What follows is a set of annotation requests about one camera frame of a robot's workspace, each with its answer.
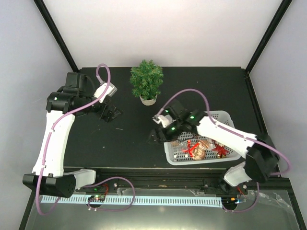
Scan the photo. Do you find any white plastic basket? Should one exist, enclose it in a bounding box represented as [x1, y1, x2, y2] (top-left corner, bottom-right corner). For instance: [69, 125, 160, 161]
[163, 110, 242, 166]

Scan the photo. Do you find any small green christmas tree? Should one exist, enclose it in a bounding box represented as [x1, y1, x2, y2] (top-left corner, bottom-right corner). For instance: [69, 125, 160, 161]
[130, 59, 164, 106]

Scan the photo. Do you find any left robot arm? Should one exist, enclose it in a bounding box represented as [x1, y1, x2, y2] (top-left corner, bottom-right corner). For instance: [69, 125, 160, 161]
[23, 72, 122, 198]

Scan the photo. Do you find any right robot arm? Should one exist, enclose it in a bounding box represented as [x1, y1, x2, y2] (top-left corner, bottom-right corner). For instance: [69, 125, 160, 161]
[151, 101, 280, 193]

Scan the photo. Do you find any red ribbon bow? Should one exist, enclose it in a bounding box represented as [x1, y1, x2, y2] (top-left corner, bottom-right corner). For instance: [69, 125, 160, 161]
[183, 139, 199, 158]

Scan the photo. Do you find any snowman doll ornament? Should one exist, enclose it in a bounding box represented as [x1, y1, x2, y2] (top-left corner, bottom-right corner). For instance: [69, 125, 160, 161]
[191, 140, 211, 161]

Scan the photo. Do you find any red star ornament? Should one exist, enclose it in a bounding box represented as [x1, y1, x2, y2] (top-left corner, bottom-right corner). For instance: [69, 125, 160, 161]
[212, 142, 229, 159]

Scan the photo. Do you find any left circuit board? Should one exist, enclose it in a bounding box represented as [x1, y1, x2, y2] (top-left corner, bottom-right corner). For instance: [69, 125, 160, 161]
[88, 195, 105, 203]

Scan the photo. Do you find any circuit board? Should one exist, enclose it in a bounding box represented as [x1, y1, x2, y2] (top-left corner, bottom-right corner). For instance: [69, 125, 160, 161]
[222, 197, 247, 205]
[88, 195, 105, 203]

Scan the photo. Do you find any right circuit board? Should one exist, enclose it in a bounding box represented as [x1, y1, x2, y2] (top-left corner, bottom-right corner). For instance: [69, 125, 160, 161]
[222, 197, 247, 205]

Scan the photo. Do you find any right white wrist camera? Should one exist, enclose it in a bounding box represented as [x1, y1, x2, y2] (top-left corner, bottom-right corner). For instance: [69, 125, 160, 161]
[153, 115, 172, 128]

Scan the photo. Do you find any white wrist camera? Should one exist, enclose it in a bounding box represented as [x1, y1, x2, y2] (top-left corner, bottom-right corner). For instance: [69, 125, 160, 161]
[153, 115, 172, 128]
[94, 82, 118, 103]

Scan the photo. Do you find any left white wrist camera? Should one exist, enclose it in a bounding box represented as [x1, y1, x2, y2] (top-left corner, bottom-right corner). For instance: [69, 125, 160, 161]
[94, 82, 118, 103]

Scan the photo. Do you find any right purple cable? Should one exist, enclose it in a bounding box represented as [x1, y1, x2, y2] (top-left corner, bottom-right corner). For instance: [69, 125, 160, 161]
[158, 88, 292, 213]

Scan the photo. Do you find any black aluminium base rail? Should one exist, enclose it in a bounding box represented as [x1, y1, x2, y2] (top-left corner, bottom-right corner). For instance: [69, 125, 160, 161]
[64, 167, 292, 195]

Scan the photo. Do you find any white slotted cable duct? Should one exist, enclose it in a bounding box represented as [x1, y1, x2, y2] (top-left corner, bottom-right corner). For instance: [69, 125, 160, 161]
[41, 193, 223, 208]

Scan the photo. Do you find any left black frame post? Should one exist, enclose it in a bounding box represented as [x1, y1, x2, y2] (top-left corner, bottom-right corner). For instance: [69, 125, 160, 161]
[34, 0, 79, 72]

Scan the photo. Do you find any black frame post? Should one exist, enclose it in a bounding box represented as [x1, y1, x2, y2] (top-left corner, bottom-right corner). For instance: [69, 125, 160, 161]
[34, 0, 79, 72]
[245, 0, 292, 74]

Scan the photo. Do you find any right black frame post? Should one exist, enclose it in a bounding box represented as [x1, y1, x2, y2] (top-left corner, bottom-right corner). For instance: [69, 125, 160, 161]
[245, 0, 292, 74]

